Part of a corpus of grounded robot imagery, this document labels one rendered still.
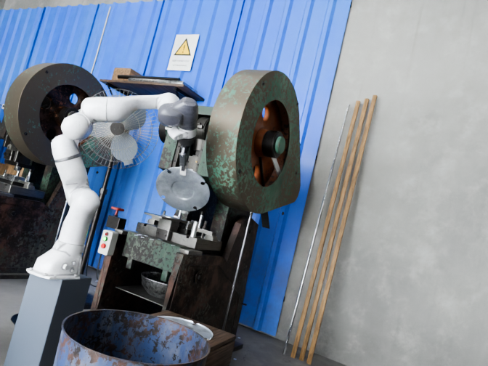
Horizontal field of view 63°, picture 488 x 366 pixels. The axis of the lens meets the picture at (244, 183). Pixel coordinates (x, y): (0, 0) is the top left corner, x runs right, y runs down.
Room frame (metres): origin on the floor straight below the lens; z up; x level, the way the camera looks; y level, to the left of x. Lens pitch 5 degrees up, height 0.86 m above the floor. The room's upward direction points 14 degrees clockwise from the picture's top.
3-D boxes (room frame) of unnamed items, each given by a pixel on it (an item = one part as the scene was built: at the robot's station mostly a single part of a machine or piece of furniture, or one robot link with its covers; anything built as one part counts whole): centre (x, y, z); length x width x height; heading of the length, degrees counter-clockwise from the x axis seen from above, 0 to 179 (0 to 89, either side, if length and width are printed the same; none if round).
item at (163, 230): (2.35, 0.39, 0.72); 0.25 x 0.14 x 0.14; 152
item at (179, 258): (2.50, 0.01, 0.45); 0.92 x 0.12 x 0.90; 152
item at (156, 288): (2.50, 0.31, 0.36); 0.34 x 0.34 x 0.10
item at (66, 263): (1.78, 0.70, 0.52); 0.22 x 0.19 x 0.14; 159
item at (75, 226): (1.79, 0.66, 0.71); 0.18 x 0.11 x 0.25; 34
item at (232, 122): (2.44, -0.04, 1.33); 1.03 x 0.28 x 0.82; 152
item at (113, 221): (2.45, 0.69, 0.62); 0.10 x 0.06 x 0.20; 62
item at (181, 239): (2.50, 0.31, 0.68); 0.45 x 0.30 x 0.06; 62
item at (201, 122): (2.50, 0.31, 1.27); 0.21 x 0.12 x 0.34; 152
